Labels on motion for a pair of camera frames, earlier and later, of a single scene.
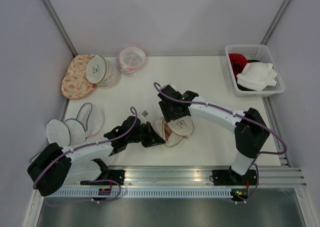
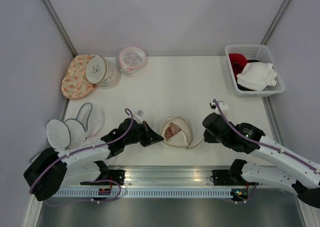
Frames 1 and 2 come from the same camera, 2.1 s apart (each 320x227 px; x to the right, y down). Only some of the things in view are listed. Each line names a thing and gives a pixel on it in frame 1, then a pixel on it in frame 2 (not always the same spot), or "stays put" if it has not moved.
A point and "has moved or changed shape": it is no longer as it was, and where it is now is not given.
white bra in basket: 256,76 stays put
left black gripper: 153,135 stays put
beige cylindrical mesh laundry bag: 100,71 stays put
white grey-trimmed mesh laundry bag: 89,124 stays put
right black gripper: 168,116 → 207,138
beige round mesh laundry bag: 174,131 has moved or changed shape
